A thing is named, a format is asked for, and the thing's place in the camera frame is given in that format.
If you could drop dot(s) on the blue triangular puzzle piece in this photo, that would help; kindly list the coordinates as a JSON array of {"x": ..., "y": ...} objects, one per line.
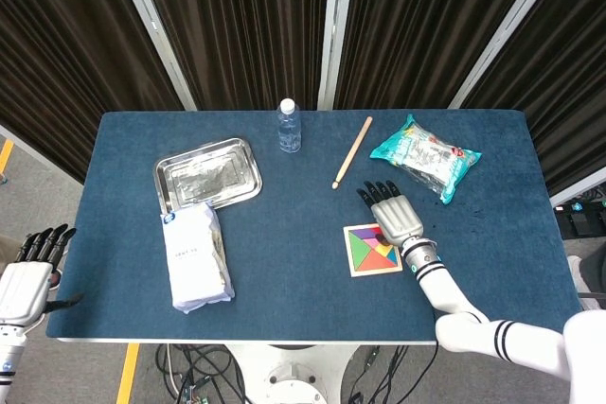
[{"x": 394, "y": 258}]

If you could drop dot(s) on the teal snack bag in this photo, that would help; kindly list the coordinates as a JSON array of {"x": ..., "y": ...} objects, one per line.
[{"x": 426, "y": 158}]

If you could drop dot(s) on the blue felt table mat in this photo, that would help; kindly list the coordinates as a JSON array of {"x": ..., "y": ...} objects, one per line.
[{"x": 293, "y": 290}]

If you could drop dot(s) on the dark brown curtain panel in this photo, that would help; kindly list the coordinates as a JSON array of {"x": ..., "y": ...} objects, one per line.
[
  {"x": 426, "y": 21},
  {"x": 61, "y": 54},
  {"x": 237, "y": 30},
  {"x": 558, "y": 92}
]

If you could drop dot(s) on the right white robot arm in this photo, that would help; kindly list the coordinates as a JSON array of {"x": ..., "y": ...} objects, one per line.
[{"x": 454, "y": 295}]

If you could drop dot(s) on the yellow floor tape strip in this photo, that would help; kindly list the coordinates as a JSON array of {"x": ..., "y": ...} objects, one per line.
[
  {"x": 128, "y": 373},
  {"x": 5, "y": 155}
]

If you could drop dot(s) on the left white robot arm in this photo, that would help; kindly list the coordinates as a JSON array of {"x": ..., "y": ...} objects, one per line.
[{"x": 12, "y": 363}]

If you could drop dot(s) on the orange tangram triangle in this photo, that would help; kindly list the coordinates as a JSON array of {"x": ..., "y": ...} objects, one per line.
[{"x": 378, "y": 263}]

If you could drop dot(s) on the green tangram triangle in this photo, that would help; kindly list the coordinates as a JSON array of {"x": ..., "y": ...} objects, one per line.
[{"x": 357, "y": 251}]

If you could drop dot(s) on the rectangular stainless steel tray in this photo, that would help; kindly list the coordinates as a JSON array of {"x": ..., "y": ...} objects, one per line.
[{"x": 208, "y": 174}]

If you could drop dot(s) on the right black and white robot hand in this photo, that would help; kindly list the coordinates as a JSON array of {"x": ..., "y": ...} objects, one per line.
[{"x": 397, "y": 219}]

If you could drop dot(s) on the wooden drumstick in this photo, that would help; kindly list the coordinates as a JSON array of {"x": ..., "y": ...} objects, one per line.
[{"x": 352, "y": 153}]

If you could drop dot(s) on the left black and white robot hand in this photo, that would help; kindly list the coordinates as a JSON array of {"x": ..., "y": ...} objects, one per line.
[{"x": 23, "y": 293}]

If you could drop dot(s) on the yellow tangram piece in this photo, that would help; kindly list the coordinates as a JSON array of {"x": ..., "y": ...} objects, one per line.
[{"x": 376, "y": 244}]

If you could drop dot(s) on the purple tangram parallelogram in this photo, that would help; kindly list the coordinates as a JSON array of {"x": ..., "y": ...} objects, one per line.
[{"x": 361, "y": 234}]

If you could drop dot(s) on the white partition frame post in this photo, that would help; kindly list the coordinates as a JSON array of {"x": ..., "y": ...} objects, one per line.
[
  {"x": 154, "y": 30},
  {"x": 506, "y": 30},
  {"x": 331, "y": 30}
]

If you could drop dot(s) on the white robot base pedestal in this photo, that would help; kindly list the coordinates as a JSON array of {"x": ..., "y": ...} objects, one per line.
[{"x": 296, "y": 373}]

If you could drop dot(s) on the colourful tangram puzzle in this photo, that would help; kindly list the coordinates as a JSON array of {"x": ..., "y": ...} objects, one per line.
[{"x": 367, "y": 257}]

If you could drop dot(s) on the red round button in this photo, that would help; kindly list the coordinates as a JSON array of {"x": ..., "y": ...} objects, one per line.
[{"x": 56, "y": 277}]

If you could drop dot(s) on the white paper tissue pack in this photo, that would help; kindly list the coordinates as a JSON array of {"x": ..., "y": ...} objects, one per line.
[{"x": 196, "y": 257}]

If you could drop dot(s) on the black floor equipment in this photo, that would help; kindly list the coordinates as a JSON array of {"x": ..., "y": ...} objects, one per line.
[{"x": 580, "y": 219}]

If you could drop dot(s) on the clear plastic water bottle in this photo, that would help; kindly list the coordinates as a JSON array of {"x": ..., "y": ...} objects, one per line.
[{"x": 289, "y": 127}]

